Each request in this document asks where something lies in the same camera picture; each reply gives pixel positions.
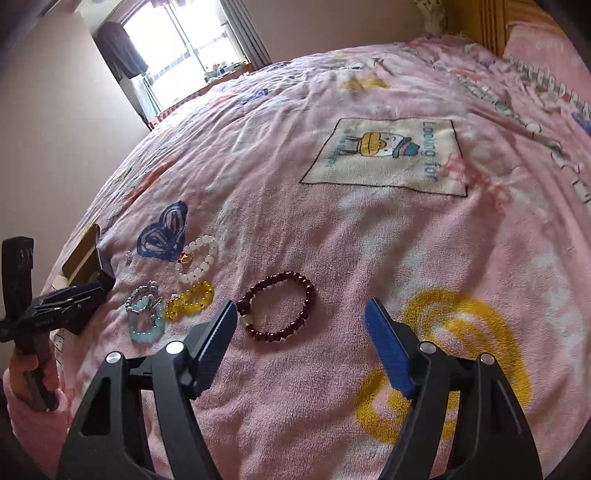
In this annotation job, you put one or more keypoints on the black cardboard box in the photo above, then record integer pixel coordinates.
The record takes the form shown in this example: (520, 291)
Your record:
(99, 272)

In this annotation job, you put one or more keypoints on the pink pillow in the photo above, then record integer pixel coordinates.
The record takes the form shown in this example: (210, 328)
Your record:
(549, 50)

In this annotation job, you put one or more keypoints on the white flower bouquet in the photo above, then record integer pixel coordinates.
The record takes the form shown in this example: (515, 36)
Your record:
(429, 14)

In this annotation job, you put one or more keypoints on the window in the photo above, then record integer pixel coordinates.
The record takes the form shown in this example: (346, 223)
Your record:
(184, 46)

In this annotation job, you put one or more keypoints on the wooden desk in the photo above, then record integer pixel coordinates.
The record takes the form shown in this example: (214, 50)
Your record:
(221, 76)

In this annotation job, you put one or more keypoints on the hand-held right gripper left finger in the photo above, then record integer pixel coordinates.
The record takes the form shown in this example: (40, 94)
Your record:
(214, 341)

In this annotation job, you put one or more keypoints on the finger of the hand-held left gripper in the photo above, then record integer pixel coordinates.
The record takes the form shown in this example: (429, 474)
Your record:
(76, 318)
(74, 293)

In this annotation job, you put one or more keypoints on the person's left hand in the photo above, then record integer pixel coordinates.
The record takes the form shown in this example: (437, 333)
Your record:
(21, 369)

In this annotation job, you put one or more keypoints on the dark hanging garment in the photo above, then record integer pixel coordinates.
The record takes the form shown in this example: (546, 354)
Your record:
(120, 48)

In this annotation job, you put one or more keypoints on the small pearl earrings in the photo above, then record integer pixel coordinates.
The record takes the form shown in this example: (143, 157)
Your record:
(128, 256)

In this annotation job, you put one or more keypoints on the pink printed blanket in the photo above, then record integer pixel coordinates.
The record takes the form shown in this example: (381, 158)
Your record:
(323, 230)

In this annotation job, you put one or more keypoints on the grey curtain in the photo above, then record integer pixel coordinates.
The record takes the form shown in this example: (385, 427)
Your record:
(247, 27)

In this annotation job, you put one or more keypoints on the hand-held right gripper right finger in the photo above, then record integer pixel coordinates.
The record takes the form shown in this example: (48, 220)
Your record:
(388, 346)

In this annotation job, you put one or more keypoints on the orange headboard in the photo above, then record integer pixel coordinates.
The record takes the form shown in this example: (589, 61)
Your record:
(489, 18)

